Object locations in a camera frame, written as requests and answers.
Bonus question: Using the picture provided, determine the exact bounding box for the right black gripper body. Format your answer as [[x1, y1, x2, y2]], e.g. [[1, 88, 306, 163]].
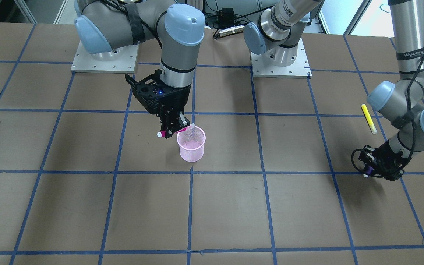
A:
[[125, 70, 191, 117]]

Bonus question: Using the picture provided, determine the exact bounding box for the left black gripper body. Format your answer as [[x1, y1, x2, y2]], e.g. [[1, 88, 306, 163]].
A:
[[358, 142, 406, 181]]

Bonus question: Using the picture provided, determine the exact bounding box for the pink pen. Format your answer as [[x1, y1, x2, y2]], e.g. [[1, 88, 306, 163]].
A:
[[157, 123, 195, 139]]

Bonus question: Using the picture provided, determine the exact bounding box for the purple pen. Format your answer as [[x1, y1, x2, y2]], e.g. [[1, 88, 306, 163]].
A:
[[363, 165, 374, 178]]

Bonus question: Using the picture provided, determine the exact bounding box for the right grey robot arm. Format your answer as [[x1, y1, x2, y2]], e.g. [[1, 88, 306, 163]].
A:
[[74, 0, 205, 138]]

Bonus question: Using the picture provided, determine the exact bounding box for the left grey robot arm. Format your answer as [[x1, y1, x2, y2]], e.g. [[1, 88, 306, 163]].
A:
[[244, 0, 424, 181]]

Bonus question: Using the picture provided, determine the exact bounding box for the pink mesh cup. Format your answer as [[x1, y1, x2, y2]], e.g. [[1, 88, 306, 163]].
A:
[[176, 126, 206, 162]]

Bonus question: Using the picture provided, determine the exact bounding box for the yellow pen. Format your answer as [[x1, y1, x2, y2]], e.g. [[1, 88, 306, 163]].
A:
[[361, 104, 377, 134]]

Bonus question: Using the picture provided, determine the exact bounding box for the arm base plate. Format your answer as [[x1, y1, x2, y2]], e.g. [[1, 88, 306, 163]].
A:
[[250, 39, 312, 78], [71, 42, 139, 74]]

